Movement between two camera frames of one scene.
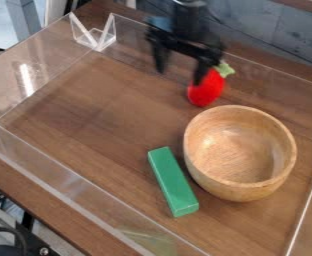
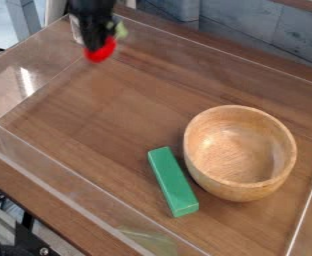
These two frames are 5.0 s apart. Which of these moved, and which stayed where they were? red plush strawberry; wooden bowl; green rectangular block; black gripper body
Moved: red plush strawberry; black gripper body
Stayed: wooden bowl; green rectangular block
